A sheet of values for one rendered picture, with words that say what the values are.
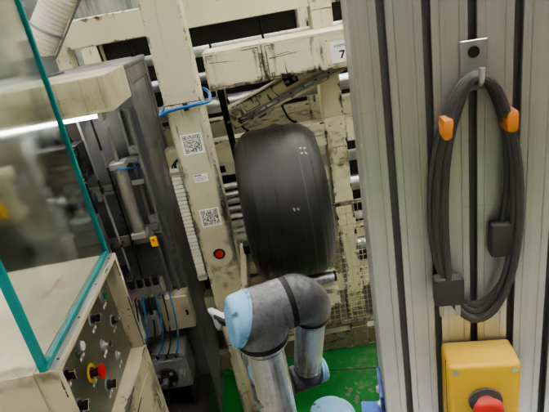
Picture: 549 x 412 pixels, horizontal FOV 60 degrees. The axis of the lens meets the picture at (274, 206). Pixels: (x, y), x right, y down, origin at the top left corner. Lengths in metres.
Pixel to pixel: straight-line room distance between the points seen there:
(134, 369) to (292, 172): 0.84
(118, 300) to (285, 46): 1.12
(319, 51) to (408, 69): 1.42
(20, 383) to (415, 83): 1.03
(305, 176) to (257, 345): 0.73
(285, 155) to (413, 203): 1.09
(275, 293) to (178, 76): 0.91
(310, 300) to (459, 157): 0.56
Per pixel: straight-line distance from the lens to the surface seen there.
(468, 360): 0.68
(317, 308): 1.07
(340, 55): 1.97
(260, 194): 1.60
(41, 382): 1.24
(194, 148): 1.73
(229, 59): 1.93
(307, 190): 1.60
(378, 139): 0.56
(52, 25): 2.06
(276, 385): 1.15
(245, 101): 2.09
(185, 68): 1.68
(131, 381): 1.68
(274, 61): 1.94
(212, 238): 1.86
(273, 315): 1.02
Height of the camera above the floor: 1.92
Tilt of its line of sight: 23 degrees down
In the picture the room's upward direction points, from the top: 10 degrees counter-clockwise
